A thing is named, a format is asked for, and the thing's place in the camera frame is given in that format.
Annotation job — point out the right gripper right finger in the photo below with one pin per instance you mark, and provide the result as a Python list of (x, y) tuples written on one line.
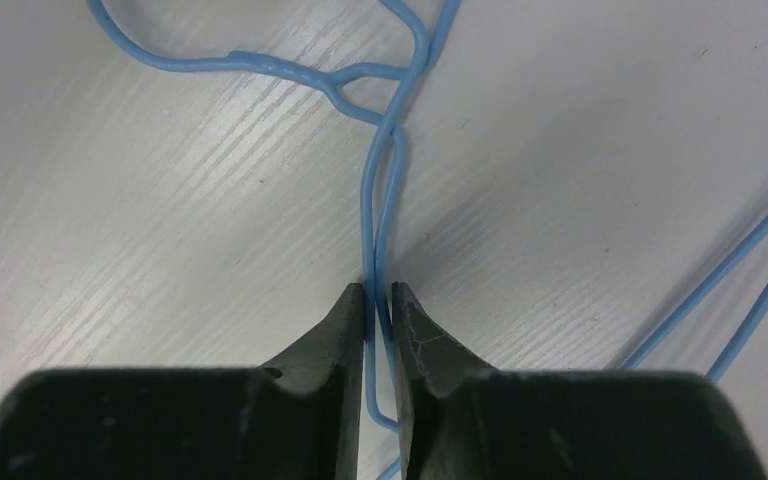
[(462, 418)]

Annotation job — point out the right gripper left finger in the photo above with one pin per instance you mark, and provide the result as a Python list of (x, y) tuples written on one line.
[(294, 417)]

